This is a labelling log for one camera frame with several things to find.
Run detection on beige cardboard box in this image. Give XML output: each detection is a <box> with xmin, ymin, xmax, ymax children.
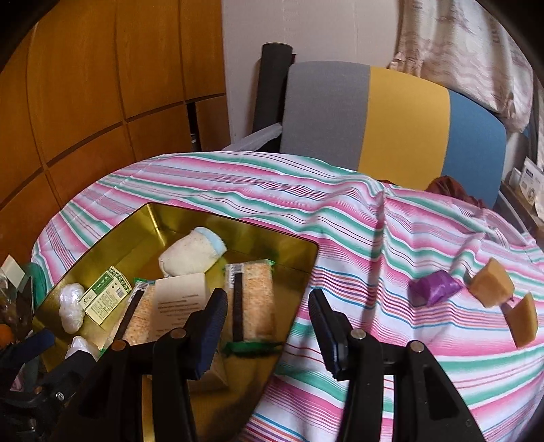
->
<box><xmin>154</xmin><ymin>273</ymin><xmax>230</xmax><ymax>389</ymax></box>

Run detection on cream sock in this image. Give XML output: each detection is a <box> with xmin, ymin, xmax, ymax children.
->
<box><xmin>158</xmin><ymin>227</ymin><xmax>227</xmax><ymax>279</ymax></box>

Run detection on orange soap bar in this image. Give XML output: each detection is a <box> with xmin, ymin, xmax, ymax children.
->
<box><xmin>468</xmin><ymin>258</ymin><xmax>515</xmax><ymax>307</ymax></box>
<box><xmin>503</xmin><ymin>293</ymin><xmax>538</xmax><ymax>350</ymax></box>

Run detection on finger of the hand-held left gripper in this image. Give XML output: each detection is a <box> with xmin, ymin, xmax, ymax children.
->
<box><xmin>0</xmin><ymin>330</ymin><xmax>57</xmax><ymax>371</ymax></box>
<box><xmin>40</xmin><ymin>352</ymin><xmax>100</xmax><ymax>392</ymax></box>

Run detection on cream packet green label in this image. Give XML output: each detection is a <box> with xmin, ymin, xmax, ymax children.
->
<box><xmin>83</xmin><ymin>266</ymin><xmax>132</xmax><ymax>327</ymax></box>

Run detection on wooden wardrobe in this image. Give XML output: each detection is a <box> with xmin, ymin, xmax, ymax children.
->
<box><xmin>0</xmin><ymin>0</ymin><xmax>230</xmax><ymax>264</ymax></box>

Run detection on patterned beige curtain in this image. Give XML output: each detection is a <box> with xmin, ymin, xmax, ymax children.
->
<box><xmin>389</xmin><ymin>0</ymin><xmax>536</xmax><ymax>132</ymax></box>

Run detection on purple packet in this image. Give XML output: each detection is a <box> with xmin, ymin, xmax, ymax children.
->
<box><xmin>409</xmin><ymin>272</ymin><xmax>464</xmax><ymax>307</ymax></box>

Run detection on wooden shelf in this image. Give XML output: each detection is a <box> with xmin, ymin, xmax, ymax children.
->
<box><xmin>499</xmin><ymin>181</ymin><xmax>544</xmax><ymax>243</ymax></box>

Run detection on black rolled mat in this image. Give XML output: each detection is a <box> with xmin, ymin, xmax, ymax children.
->
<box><xmin>252</xmin><ymin>41</ymin><xmax>294</xmax><ymax>132</ymax></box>

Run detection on cream paper note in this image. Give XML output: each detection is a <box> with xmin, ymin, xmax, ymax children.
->
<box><xmin>0</xmin><ymin>255</ymin><xmax>26</xmax><ymax>290</ymax></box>

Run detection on striped pink green tablecloth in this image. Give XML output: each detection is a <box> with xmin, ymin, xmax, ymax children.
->
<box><xmin>32</xmin><ymin>153</ymin><xmax>544</xmax><ymax>442</ymax></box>

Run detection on white pearly packet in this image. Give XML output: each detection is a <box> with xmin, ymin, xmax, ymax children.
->
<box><xmin>66</xmin><ymin>336</ymin><xmax>103</xmax><ymax>362</ymax></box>
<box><xmin>57</xmin><ymin>283</ymin><xmax>88</xmax><ymax>334</ymax></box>

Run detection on gold metal tin box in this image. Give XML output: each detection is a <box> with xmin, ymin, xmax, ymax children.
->
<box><xmin>32</xmin><ymin>203</ymin><xmax>319</xmax><ymax>442</ymax></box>

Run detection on maroon cloth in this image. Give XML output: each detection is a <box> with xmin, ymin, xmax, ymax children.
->
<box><xmin>426</xmin><ymin>175</ymin><xmax>489</xmax><ymax>209</ymax></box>

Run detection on nougat bar packet green ends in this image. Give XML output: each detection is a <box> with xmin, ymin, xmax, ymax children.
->
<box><xmin>222</xmin><ymin>259</ymin><xmax>285</xmax><ymax>355</ymax></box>
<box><xmin>108</xmin><ymin>278</ymin><xmax>171</xmax><ymax>345</ymax></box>

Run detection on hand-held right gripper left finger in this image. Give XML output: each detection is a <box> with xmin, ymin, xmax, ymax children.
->
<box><xmin>51</xmin><ymin>288</ymin><xmax>230</xmax><ymax>442</ymax></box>

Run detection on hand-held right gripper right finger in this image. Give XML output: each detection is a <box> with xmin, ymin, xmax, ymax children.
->
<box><xmin>308</xmin><ymin>289</ymin><xmax>485</xmax><ymax>442</ymax></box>

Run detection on white printed carton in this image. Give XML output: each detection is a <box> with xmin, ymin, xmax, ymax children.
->
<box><xmin>510</xmin><ymin>156</ymin><xmax>544</xmax><ymax>202</ymax></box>

